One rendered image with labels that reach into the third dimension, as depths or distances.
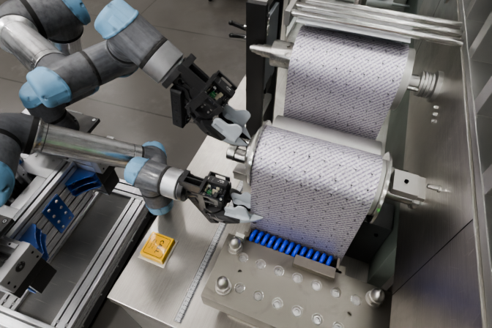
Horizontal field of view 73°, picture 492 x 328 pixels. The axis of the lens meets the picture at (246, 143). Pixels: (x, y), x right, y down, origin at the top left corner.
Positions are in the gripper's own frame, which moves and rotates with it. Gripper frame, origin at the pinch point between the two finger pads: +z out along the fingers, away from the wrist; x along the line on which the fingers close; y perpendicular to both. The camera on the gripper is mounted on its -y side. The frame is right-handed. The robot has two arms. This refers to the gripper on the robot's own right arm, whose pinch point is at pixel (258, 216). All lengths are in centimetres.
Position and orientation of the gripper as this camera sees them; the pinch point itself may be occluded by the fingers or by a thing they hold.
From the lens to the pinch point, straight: 81.4
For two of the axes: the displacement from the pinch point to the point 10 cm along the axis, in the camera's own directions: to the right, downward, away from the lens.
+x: 3.6, -7.0, 6.1
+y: 0.0, -6.6, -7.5
